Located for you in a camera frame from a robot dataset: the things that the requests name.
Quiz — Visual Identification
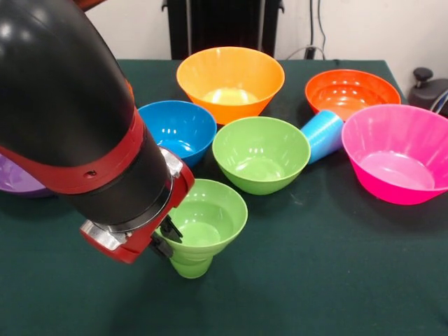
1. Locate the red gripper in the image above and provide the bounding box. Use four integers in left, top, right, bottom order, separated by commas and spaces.
78, 164, 196, 265

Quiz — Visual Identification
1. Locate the stack of green cups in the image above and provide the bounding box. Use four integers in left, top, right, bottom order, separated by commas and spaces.
169, 255, 217, 279

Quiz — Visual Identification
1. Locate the small green bowl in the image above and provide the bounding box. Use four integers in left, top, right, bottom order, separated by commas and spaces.
155, 178, 249, 265

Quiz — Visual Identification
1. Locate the large green bowl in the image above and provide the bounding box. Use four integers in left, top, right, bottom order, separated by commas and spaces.
211, 116, 312, 196

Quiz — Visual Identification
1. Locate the wide purple bowl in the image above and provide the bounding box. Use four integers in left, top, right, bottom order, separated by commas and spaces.
0, 153, 57, 199

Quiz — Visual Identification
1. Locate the blue cup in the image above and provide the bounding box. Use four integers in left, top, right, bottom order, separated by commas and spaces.
300, 109, 344, 165

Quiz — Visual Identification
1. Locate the dark green tablecloth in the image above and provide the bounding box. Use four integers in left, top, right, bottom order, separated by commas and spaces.
0, 58, 448, 336

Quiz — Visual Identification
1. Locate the blue bowl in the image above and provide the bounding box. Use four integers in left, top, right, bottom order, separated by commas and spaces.
136, 100, 218, 168

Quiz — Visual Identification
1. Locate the large yellow-orange bowl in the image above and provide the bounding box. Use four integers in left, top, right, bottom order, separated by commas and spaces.
176, 46, 286, 126

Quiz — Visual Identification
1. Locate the wide red-orange bowl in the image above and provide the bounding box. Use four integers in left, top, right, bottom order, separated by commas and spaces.
304, 69, 403, 122

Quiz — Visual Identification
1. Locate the large pink bowl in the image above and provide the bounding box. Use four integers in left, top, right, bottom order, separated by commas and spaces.
341, 104, 448, 207

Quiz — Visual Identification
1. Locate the grey chair with black knob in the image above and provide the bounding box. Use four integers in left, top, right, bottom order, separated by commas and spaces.
407, 67, 448, 116

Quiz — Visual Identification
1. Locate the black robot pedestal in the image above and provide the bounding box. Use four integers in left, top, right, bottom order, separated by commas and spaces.
161, 0, 285, 60

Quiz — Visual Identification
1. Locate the white cable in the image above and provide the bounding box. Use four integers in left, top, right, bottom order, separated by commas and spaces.
285, 45, 309, 60

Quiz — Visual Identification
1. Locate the black wall cable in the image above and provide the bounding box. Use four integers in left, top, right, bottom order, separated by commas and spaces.
309, 0, 328, 60

